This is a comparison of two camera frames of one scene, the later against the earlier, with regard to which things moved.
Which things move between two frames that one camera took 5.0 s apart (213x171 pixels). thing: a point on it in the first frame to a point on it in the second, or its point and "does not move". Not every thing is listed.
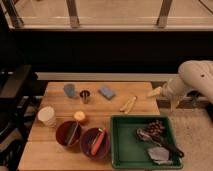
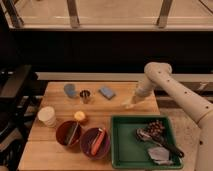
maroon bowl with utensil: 95,143 does not move
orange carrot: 98,142 does not move
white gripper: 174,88 to 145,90
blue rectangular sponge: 106,92 does not move
